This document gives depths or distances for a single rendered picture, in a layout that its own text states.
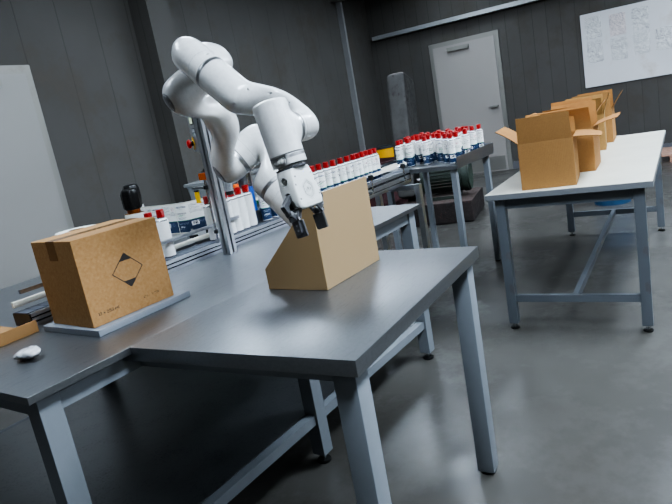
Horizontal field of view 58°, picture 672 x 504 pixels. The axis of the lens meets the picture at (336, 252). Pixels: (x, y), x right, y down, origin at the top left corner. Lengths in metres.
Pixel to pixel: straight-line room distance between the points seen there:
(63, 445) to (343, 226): 0.98
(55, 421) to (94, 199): 4.31
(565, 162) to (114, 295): 2.28
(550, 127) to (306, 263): 1.79
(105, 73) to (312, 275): 4.62
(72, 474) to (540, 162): 2.54
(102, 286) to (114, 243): 0.14
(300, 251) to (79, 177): 4.14
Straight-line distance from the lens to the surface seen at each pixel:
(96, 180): 5.90
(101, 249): 1.94
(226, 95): 1.51
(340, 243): 1.87
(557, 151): 3.28
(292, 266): 1.87
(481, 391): 2.18
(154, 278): 2.04
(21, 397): 1.62
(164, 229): 2.61
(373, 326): 1.46
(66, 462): 1.72
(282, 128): 1.41
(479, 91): 10.23
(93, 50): 6.19
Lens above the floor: 1.33
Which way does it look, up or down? 13 degrees down
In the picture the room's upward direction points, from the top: 10 degrees counter-clockwise
